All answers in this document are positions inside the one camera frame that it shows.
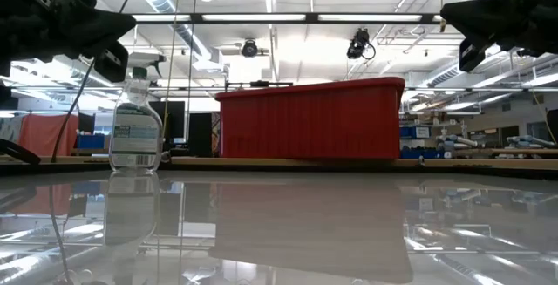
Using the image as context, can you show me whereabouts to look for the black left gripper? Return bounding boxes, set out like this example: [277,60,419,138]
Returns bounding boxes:
[0,0,137,84]

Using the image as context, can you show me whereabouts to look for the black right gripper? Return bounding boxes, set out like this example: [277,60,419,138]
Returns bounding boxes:
[439,0,558,74]

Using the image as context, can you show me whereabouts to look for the red plastic laundry bin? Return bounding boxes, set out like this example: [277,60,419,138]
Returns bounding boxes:
[214,76,406,160]

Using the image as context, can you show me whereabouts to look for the blue storage bin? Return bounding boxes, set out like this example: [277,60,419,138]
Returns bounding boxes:
[76,133,106,150]
[399,126,432,139]
[399,147,446,160]

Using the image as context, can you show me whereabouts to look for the clear spray bottle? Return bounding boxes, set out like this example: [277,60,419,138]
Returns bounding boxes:
[107,52,167,174]

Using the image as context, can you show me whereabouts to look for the black monitor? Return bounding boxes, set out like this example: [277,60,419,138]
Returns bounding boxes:
[147,100,187,145]

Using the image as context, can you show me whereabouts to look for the orange hanging cloth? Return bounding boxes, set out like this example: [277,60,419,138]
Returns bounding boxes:
[17,113,80,158]

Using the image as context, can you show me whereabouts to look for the black computer tower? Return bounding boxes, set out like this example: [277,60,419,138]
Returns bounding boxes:
[187,112,214,159]

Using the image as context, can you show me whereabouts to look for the black round ceiling device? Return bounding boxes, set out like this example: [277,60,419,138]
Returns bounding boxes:
[241,39,260,58]

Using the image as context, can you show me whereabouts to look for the light wooden desk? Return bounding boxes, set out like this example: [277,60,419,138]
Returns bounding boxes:
[0,155,558,172]

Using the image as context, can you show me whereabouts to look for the thin black diagonal cable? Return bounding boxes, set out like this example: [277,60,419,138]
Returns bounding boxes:
[51,0,144,164]

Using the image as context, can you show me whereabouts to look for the black overhead camera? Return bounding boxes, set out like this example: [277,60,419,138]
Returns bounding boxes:
[346,27,377,61]

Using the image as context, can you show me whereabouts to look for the black aluminium table frame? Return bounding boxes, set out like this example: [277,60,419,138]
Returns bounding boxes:
[0,162,558,180]

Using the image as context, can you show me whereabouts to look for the black overhead frame bar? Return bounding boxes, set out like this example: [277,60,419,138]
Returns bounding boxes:
[130,12,446,25]

